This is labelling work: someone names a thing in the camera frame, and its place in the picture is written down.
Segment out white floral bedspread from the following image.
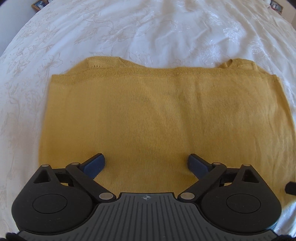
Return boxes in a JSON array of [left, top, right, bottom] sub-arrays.
[[1, 1, 295, 235]]

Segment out mustard yellow knit sweater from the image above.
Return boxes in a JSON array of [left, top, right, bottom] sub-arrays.
[[39, 57, 295, 207]]

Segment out wooden picture frame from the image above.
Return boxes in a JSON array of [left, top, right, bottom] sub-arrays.
[[31, 0, 49, 11]]

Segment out small framed photo right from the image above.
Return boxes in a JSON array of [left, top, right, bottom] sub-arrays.
[[269, 0, 283, 15]]

